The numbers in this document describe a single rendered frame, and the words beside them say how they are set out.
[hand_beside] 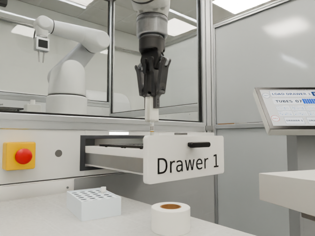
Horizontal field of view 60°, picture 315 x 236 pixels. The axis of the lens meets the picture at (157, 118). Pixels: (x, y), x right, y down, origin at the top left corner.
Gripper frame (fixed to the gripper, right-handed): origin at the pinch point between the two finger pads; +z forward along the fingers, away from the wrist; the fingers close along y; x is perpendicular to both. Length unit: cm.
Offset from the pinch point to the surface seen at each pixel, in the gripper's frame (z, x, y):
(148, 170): 15.3, 10.3, -10.3
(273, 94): -15, -94, 6
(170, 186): 27.9, -30.4, 21.9
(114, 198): 20.6, 18.1, -8.4
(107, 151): 11.8, 7.9, 10.1
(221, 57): -70, -175, 90
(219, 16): -181, -305, 177
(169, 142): 9.1, 3.9, -10.6
